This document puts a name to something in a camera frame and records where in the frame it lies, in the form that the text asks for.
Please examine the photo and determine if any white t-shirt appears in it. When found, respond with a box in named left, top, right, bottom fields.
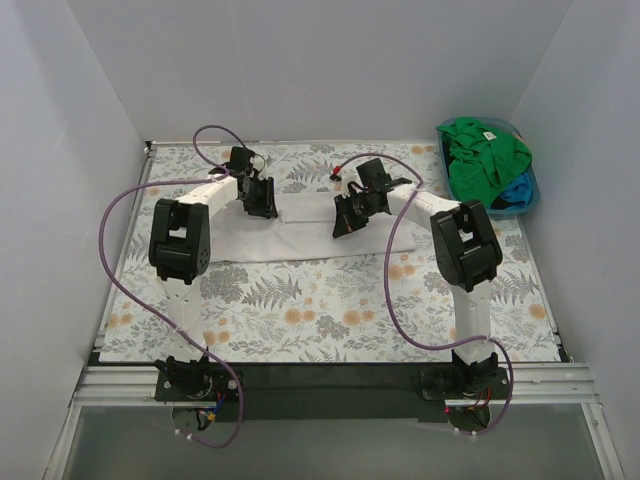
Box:
left=210, top=192, right=395, bottom=263

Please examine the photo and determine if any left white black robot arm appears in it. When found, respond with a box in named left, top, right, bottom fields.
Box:
left=149, top=147, right=278, bottom=400

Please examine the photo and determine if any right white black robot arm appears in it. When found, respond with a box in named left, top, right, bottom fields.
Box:
left=330, top=153, right=503, bottom=398

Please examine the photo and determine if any floral patterned tablecloth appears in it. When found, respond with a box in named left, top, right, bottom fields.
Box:
left=99, top=145, right=561, bottom=363

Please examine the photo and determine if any green t-shirt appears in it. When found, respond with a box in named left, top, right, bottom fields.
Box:
left=437, top=117, right=533, bottom=208

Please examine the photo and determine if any blue plastic laundry basket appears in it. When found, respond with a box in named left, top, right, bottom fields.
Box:
left=437, top=117, right=540, bottom=220

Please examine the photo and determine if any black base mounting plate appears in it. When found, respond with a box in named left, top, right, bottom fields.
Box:
left=154, top=357, right=509, bottom=425

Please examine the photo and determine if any blue t-shirt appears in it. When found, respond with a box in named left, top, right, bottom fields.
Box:
left=491, top=172, right=534, bottom=211

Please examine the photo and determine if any aluminium frame rail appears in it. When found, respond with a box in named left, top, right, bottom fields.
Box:
left=72, top=362, right=601, bottom=406

